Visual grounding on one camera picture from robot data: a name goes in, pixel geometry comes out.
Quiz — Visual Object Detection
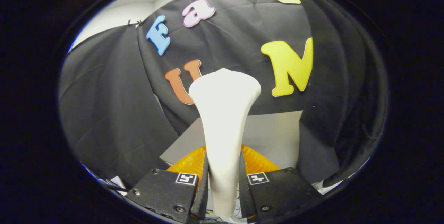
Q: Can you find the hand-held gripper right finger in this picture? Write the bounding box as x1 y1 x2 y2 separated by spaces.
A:
238 144 323 224

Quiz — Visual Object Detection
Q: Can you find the grey cabinet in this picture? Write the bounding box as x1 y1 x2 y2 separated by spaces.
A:
160 110 304 170

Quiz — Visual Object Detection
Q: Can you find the black backdrop cloth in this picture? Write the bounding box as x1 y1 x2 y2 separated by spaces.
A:
58 0 342 190

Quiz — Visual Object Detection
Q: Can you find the black jacket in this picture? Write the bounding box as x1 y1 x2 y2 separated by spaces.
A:
298 0 389 187

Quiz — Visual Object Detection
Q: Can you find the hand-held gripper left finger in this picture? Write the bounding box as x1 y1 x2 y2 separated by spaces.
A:
124 145 210 224

